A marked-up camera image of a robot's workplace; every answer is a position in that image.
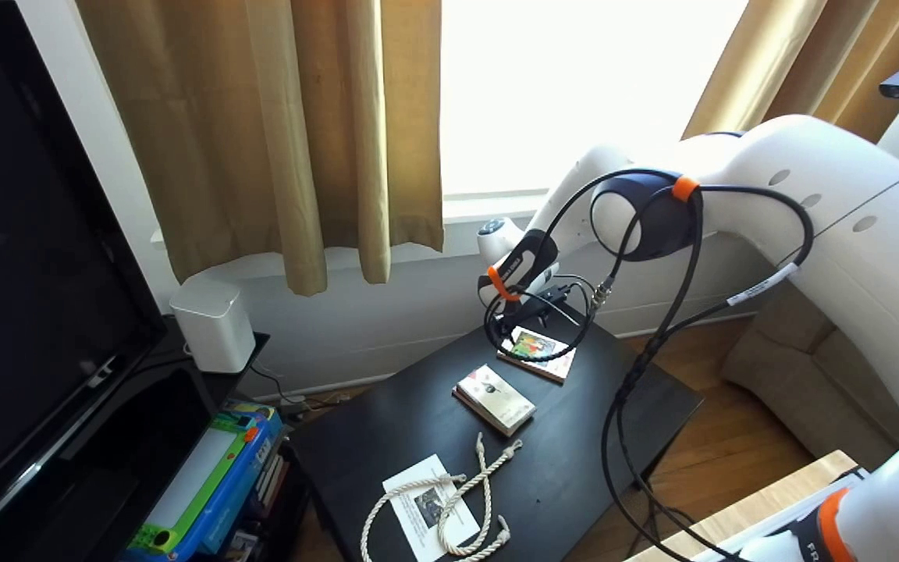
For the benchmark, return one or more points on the beige sofa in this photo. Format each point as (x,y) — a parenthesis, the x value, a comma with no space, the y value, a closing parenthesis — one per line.
(782,386)

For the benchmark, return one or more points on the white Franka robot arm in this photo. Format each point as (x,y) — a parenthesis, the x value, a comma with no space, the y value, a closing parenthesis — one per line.
(866,260)

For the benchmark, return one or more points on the green flat box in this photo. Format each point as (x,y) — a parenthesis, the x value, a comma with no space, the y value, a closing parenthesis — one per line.
(193,485)

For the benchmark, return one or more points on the wooden plank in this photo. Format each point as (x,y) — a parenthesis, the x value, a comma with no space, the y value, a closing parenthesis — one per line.
(749,511)

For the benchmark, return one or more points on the small beige book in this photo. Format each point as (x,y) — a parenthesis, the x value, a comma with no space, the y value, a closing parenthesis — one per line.
(490,394)

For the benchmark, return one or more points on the black television stand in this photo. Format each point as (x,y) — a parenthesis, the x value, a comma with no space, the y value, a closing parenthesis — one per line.
(108,462)

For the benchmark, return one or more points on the white box-shaped device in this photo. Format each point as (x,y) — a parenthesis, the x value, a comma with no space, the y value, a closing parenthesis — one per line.
(215,326)

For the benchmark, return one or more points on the stacked media cases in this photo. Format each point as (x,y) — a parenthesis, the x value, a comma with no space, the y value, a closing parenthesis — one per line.
(266,490)

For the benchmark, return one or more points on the white card with dark picture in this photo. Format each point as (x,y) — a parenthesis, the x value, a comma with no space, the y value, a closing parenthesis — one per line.
(407,485)

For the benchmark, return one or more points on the black flat screen television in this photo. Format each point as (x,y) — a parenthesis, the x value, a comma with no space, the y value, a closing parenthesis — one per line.
(31,260)

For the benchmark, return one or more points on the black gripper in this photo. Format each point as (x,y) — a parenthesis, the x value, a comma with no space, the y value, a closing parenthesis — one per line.
(567,295)

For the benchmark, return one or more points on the wide golden curtain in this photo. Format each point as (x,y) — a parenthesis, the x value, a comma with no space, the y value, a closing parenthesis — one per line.
(262,125)

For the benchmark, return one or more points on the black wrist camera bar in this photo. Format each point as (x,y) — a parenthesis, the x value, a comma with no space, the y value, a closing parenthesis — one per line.
(521,262)

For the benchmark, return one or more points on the narrow golden curtain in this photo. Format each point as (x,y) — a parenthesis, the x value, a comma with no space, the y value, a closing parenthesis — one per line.
(782,50)

